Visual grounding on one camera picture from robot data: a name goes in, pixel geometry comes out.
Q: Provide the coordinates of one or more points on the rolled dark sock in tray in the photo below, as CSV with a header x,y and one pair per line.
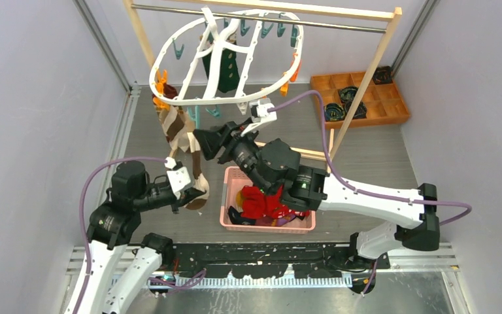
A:
x,y
347,94

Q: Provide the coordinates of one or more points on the green sock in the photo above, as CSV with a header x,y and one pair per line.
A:
x,y
229,73

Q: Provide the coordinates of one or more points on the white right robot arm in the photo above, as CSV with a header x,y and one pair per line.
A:
x,y
279,178

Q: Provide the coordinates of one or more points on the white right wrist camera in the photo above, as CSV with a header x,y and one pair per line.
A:
x,y
260,115

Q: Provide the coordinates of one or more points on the striped beige maroon sock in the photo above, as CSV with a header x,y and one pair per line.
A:
x,y
177,127

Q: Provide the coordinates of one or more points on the white oval clip hanger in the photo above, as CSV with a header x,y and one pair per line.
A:
x,y
222,50

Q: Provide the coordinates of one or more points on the orange wooden divided tray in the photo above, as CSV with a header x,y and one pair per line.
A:
x,y
383,102

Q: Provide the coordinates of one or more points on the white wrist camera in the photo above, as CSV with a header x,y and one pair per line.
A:
x,y
178,177
260,115

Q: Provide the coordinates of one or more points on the pink perforated plastic basket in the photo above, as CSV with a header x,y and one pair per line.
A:
x,y
234,180

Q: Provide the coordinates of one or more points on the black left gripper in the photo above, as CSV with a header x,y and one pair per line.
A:
x,y
185,197

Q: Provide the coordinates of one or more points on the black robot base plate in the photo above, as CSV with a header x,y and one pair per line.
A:
x,y
309,260

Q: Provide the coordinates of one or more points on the navy santa sock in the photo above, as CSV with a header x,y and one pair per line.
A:
x,y
236,218

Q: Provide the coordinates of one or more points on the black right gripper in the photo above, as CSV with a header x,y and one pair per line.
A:
x,y
211,140

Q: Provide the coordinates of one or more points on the plain red sock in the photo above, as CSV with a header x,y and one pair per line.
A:
x,y
255,204

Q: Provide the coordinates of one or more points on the metal hanging rod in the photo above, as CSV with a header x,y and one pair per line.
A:
x,y
342,25

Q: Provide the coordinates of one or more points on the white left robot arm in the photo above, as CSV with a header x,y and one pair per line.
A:
x,y
109,230

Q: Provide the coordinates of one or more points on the beige brown block sock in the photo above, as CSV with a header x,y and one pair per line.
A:
x,y
197,173

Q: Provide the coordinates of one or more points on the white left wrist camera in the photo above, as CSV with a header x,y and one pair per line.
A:
x,y
178,177

